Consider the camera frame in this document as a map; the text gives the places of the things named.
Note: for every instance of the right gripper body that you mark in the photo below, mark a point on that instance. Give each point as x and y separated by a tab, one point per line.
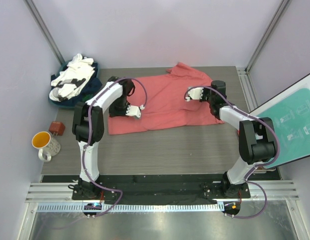
207	96

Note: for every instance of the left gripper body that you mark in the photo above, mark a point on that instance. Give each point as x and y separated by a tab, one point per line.
119	106

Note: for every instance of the pink t-shirt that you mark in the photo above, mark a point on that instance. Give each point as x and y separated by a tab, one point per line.
165	104

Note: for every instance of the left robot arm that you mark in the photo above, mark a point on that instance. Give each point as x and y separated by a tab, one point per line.
88	128

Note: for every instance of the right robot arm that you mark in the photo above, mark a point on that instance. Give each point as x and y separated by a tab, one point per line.
258	145

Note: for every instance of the green garment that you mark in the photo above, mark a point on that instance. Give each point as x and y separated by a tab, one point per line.
87	97

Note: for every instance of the white t-shirt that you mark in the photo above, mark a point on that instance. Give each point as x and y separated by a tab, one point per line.
73	79

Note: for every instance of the small red box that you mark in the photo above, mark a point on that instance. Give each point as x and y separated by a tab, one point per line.
57	128

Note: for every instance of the teal laundry basket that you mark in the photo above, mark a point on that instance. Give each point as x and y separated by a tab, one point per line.
59	102

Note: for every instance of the teal instruction board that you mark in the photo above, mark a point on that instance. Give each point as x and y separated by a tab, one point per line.
290	114

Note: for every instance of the white mug orange inside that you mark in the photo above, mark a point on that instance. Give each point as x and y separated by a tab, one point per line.
47	145

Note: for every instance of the red book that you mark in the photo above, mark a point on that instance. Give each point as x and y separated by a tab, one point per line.
261	170

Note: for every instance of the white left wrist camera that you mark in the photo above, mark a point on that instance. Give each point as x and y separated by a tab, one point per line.
134	111

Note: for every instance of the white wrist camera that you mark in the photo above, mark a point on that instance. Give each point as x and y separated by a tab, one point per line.
134	111
194	93

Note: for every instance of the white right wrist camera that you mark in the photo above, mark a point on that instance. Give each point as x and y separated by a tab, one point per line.
194	93

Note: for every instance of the aluminium frame rail right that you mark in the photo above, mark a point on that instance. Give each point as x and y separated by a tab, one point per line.
247	88

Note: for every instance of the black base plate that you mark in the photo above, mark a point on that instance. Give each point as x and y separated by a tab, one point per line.
165	187

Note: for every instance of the aluminium front rail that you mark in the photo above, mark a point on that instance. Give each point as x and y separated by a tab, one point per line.
57	197

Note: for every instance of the right aluminium corner post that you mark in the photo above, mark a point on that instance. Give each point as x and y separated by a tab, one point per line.
274	21

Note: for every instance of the aluminium corner post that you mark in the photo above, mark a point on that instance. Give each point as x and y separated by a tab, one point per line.
44	29
274	21

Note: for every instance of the left aluminium corner post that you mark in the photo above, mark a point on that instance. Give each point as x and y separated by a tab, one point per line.
44	29

